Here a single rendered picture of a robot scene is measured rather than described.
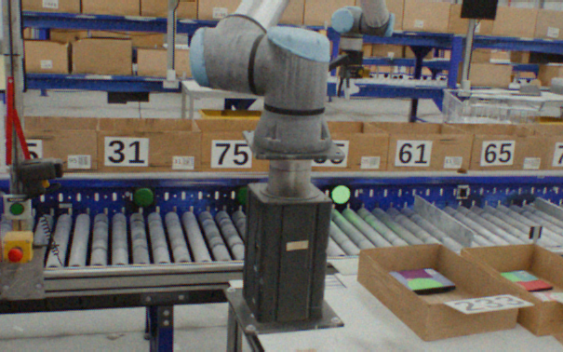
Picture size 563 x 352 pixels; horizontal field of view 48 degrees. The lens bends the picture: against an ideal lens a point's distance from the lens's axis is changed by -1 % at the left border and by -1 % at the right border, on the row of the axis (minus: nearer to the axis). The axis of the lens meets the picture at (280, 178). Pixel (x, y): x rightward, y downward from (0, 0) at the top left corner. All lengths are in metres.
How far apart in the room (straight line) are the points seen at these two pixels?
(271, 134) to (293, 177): 0.13
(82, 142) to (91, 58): 4.28
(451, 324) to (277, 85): 0.73
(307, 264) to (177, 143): 1.04
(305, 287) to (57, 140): 1.22
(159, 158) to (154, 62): 4.28
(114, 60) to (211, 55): 5.18
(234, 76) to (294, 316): 0.62
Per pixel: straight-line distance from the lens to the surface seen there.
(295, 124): 1.50
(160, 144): 2.48
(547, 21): 8.61
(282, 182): 1.57
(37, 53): 6.77
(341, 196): 2.61
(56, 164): 1.83
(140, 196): 2.45
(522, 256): 2.19
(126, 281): 2.00
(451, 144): 2.84
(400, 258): 2.00
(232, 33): 1.58
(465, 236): 2.39
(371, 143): 2.68
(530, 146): 3.06
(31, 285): 2.01
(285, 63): 1.48
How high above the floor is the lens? 1.52
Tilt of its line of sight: 15 degrees down
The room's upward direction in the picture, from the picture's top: 3 degrees clockwise
